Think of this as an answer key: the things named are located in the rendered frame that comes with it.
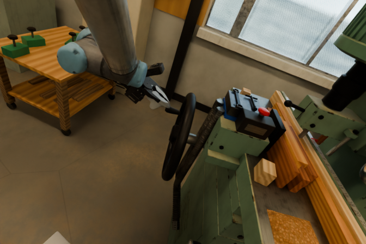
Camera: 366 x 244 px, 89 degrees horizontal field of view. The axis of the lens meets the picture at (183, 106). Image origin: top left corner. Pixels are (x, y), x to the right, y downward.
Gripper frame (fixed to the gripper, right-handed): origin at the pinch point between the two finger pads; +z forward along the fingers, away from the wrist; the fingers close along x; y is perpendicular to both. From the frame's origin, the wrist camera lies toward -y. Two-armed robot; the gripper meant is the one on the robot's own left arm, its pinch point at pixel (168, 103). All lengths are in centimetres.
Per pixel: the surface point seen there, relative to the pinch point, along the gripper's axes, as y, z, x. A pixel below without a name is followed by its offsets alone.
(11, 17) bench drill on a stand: 90, -114, -92
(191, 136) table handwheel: -3.2, 10.0, 11.8
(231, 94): -21.4, 6.7, 10.1
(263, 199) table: -16.1, 21.5, 31.8
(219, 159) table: -9.7, 15.1, 21.5
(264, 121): -25.2, 13.3, 19.4
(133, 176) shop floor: 76, 31, -26
